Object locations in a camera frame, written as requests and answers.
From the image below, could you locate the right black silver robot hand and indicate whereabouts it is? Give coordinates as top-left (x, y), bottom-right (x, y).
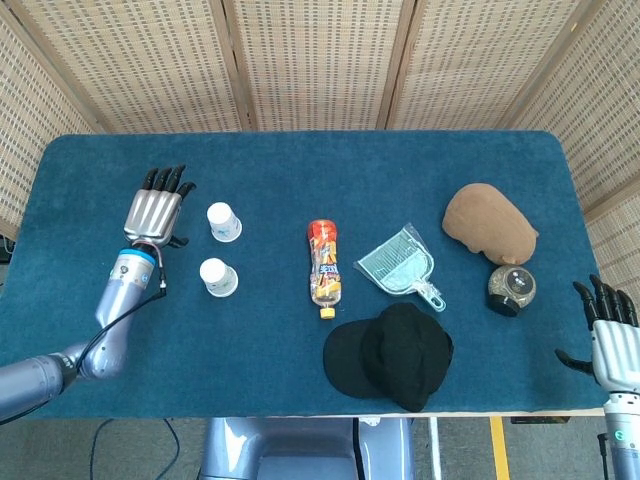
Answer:
top-left (555, 273), bottom-right (640, 393)

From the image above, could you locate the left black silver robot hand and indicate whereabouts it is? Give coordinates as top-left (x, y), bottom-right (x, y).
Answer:
top-left (122, 164), bottom-right (197, 250)

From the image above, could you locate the white paper cup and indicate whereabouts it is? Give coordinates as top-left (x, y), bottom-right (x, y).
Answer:
top-left (199, 257), bottom-right (239, 299)
top-left (206, 201), bottom-right (243, 244)

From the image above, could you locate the round glass jar black lid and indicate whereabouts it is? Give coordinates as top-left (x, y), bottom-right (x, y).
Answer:
top-left (487, 264), bottom-right (537, 317)

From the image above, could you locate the woven bamboo screen panel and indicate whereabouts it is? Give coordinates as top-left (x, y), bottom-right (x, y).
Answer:
top-left (4, 0), bottom-right (257, 134)
top-left (0, 13), bottom-right (99, 241)
top-left (499, 0), bottom-right (640, 296)
top-left (375, 0), bottom-right (599, 132)
top-left (222, 0), bottom-right (417, 132)

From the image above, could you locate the blue carpet table mat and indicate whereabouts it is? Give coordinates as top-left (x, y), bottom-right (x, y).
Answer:
top-left (0, 130), bottom-right (607, 420)

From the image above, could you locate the clear plastic bottle orange label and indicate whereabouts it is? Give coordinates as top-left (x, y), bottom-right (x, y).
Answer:
top-left (306, 219), bottom-right (344, 321)

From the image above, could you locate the black baseball cap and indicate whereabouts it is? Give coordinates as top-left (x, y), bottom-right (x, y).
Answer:
top-left (322, 301), bottom-right (455, 414)

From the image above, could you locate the light blue plastic dustpan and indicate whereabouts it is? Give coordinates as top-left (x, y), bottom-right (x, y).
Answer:
top-left (353, 222), bottom-right (447, 314)

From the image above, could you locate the silver-blue robot torso base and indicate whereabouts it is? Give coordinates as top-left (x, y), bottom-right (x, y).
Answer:
top-left (198, 416), bottom-right (417, 480)

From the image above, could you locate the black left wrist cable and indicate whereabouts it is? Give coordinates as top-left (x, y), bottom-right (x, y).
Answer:
top-left (63, 241), bottom-right (170, 391)

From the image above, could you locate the blue floor cable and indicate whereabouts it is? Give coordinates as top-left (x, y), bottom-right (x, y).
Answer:
top-left (88, 418), bottom-right (181, 480)

